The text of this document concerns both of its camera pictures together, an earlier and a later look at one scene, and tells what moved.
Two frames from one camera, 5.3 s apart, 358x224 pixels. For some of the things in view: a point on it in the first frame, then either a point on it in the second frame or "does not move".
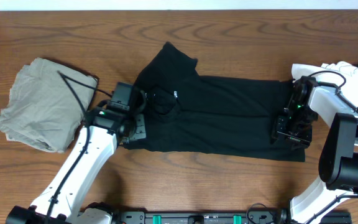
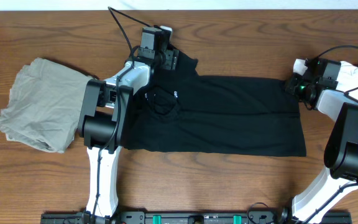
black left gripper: [138, 127] -> [171, 59]
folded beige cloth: [41, 111] does not move
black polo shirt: [224, 116] does not move
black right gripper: [289, 137] -> [293, 86]
